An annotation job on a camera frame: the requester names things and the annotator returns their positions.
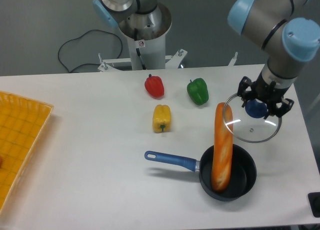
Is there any orange baguette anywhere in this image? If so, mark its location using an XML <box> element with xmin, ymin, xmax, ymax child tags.
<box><xmin>211</xmin><ymin>102</ymin><xmax>233</xmax><ymax>192</ymax></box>

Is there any yellow woven basket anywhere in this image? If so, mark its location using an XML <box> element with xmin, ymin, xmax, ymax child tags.
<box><xmin>0</xmin><ymin>91</ymin><xmax>54</xmax><ymax>209</ymax></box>

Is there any black floor cable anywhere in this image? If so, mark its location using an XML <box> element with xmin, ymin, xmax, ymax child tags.
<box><xmin>57</xmin><ymin>29</ymin><xmax>124</xmax><ymax>73</ymax></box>

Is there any yellow bell pepper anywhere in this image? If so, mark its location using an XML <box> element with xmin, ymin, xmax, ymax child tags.
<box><xmin>152</xmin><ymin>105</ymin><xmax>172</xmax><ymax>133</ymax></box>

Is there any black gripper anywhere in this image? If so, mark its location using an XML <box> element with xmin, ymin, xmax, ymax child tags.
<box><xmin>237</xmin><ymin>73</ymin><xmax>294</xmax><ymax>119</ymax></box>

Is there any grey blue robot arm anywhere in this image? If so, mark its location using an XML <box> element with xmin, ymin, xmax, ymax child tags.
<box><xmin>92</xmin><ymin>0</ymin><xmax>320</xmax><ymax>118</ymax></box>

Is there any green bell pepper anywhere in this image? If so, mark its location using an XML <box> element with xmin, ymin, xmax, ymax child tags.
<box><xmin>187</xmin><ymin>78</ymin><xmax>209</xmax><ymax>106</ymax></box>

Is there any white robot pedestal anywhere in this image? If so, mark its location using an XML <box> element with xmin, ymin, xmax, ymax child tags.
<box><xmin>93</xmin><ymin>0</ymin><xmax>188</xmax><ymax>70</ymax></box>

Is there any dark pot blue handle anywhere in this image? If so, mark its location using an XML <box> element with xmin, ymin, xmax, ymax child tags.
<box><xmin>144</xmin><ymin>144</ymin><xmax>257</xmax><ymax>201</ymax></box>

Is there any black corner device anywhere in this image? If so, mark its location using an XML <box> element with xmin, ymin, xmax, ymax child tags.
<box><xmin>307</xmin><ymin>192</ymin><xmax>320</xmax><ymax>218</ymax></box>

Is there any glass lid blue knob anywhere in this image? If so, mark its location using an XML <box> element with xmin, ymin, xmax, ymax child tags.
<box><xmin>222</xmin><ymin>94</ymin><xmax>282</xmax><ymax>143</ymax></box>

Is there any red bell pepper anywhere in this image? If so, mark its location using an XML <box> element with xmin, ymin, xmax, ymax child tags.
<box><xmin>144</xmin><ymin>74</ymin><xmax>165</xmax><ymax>99</ymax></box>

